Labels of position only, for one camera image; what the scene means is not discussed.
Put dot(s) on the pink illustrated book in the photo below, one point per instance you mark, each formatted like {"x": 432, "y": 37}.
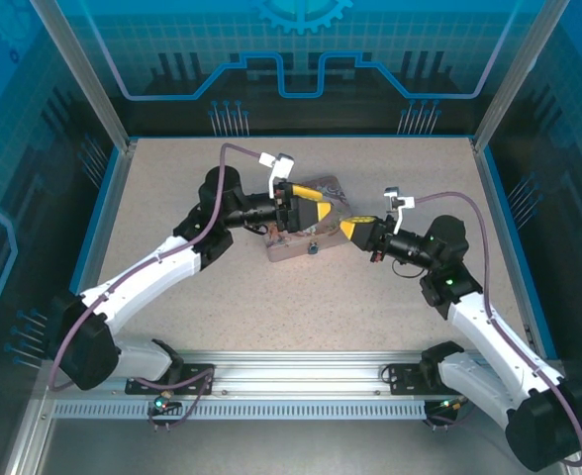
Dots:
{"x": 335, "y": 190}

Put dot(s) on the small blue padlock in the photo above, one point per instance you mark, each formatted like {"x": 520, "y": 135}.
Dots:
{"x": 314, "y": 249}

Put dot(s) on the blue table edge strip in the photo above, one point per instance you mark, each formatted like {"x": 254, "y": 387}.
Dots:
{"x": 97, "y": 225}
{"x": 509, "y": 222}

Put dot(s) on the black connector with green LED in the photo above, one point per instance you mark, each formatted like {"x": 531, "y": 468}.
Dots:
{"x": 161, "y": 403}
{"x": 448, "y": 406}

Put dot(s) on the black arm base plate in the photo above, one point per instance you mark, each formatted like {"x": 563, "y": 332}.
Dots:
{"x": 194, "y": 372}
{"x": 401, "y": 379}

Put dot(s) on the aluminium mounting rail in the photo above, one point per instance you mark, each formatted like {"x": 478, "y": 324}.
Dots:
{"x": 296, "y": 371}

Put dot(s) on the aluminium frame post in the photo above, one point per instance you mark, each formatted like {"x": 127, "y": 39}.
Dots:
{"x": 510, "y": 84}
{"x": 94, "y": 84}

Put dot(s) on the aluminium side frame rail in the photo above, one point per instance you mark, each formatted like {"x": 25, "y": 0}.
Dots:
{"x": 29, "y": 435}

